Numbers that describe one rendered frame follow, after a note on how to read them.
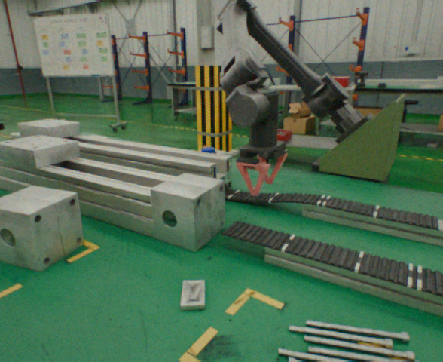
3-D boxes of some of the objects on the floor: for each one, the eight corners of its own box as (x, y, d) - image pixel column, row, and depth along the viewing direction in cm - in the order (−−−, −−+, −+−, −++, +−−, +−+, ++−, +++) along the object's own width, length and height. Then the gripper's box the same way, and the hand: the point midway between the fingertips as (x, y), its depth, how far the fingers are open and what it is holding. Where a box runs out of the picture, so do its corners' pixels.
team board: (44, 130, 615) (22, 15, 553) (62, 125, 660) (45, 19, 599) (114, 133, 575) (99, 10, 514) (129, 128, 621) (117, 15, 560)
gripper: (267, 123, 59) (264, 201, 64) (290, 115, 69) (286, 183, 74) (234, 121, 62) (234, 195, 67) (261, 113, 72) (259, 179, 77)
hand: (261, 185), depth 70 cm, fingers open, 8 cm apart
